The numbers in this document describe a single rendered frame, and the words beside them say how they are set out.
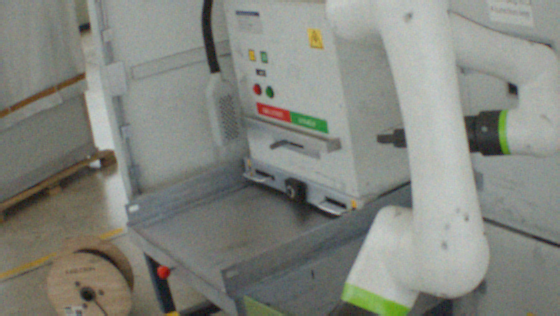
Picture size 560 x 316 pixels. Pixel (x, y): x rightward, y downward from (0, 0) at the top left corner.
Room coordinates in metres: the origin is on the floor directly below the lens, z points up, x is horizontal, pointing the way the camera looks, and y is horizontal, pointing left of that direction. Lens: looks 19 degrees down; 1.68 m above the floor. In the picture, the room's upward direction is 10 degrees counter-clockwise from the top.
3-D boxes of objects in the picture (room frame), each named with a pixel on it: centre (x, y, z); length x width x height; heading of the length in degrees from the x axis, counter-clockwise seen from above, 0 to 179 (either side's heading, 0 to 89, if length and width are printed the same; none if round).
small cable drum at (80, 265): (2.99, 0.92, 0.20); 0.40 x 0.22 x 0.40; 91
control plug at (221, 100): (2.11, 0.12, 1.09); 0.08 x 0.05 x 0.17; 120
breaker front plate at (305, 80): (1.97, -0.04, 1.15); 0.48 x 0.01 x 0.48; 30
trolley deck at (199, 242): (1.94, 0.01, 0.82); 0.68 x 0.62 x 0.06; 120
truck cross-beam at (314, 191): (1.98, -0.05, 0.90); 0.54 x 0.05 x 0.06; 30
